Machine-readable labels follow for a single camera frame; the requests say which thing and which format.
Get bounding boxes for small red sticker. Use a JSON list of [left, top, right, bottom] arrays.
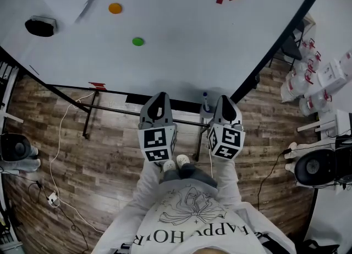
[[88, 81, 107, 91]]

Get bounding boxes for black white round machine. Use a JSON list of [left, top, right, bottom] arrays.
[[284, 134, 352, 195], [0, 132, 41, 174]]

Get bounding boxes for white power adapter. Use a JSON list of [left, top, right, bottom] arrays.
[[46, 191, 60, 207]]

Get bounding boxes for person's white printed sweatshirt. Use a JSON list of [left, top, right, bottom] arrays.
[[90, 177, 298, 254]]

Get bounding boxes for person's left forearm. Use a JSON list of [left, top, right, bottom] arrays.
[[131, 158, 166, 215]]

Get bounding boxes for black metal board stand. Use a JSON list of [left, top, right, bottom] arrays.
[[45, 84, 211, 163]]

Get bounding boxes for person's left white shoe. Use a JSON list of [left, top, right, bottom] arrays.
[[162, 159, 177, 173]]

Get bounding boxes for orange round magnet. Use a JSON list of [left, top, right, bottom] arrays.
[[108, 2, 123, 15]]

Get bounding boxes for white round marker holder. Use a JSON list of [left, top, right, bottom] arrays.
[[199, 104, 215, 119]]

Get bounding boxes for large white board black frame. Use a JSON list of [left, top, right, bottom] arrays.
[[0, 0, 333, 112]]

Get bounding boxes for person's right forearm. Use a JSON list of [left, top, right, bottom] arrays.
[[216, 157, 244, 209]]

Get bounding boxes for black chair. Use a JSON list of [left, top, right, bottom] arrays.
[[268, 19, 306, 69]]

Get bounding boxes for cluster of clear water bottles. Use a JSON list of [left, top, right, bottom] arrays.
[[280, 37, 352, 117]]

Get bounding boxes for person's right white shoe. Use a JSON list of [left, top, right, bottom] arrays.
[[175, 154, 191, 169]]

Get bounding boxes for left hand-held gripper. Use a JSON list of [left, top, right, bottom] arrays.
[[137, 92, 178, 163]]

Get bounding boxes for white shelf unit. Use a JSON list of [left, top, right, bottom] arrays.
[[296, 109, 352, 140]]

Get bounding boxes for blue capped whiteboard marker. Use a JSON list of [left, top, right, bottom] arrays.
[[202, 91, 211, 112]]

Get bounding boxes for thin black cable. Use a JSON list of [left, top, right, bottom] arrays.
[[26, 179, 92, 254], [256, 150, 293, 212]]

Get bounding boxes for black board eraser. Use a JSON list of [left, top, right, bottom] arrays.
[[24, 15, 58, 38]]

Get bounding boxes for black white rack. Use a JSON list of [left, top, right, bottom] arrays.
[[0, 59, 26, 125]]

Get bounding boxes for person's white shoe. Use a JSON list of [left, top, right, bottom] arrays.
[[175, 154, 191, 169], [162, 159, 177, 173]]

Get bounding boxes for white cardboard box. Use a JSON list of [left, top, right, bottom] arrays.
[[316, 59, 348, 92]]

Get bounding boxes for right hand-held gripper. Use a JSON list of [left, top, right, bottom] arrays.
[[207, 95, 246, 161]]

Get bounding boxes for person's grey trousers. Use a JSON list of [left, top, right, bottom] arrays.
[[161, 163, 218, 189]]

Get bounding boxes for long white cable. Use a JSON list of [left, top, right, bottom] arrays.
[[48, 91, 106, 234]]

